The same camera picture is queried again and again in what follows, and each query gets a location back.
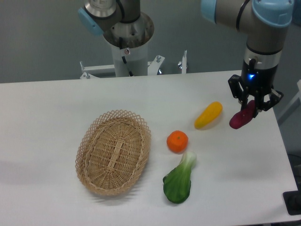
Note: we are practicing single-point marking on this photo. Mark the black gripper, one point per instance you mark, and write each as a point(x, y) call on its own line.
point(260, 84)

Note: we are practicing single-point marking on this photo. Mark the orange tangerine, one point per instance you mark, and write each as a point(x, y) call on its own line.
point(177, 141)

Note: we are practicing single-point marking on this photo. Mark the purple sweet potato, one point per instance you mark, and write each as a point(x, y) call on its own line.
point(243, 117)

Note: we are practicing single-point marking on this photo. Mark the woven wicker basket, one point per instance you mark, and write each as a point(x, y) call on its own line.
point(113, 153)

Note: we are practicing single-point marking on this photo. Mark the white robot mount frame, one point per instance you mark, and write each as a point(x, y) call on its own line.
point(128, 62)

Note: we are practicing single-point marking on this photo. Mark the black box at table edge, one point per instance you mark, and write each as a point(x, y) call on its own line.
point(293, 202)

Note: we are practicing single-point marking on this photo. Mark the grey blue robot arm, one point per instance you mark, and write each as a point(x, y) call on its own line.
point(265, 22)

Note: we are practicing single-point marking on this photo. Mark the green bok choy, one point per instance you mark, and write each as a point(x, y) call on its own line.
point(177, 183)

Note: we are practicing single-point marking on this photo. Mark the yellow squash toy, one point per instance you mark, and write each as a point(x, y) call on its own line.
point(211, 112)

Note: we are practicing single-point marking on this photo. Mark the white frame at right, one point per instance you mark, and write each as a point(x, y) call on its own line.
point(293, 104)

